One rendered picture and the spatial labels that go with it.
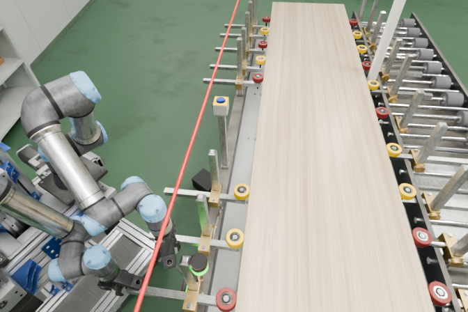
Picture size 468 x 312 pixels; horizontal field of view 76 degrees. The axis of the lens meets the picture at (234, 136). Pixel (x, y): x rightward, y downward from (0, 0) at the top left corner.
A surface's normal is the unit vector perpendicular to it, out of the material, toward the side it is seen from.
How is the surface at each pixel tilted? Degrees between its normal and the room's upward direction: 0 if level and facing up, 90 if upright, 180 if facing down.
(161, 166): 0
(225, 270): 0
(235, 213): 0
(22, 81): 90
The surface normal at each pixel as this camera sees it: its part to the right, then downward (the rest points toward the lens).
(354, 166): -0.02, -0.70
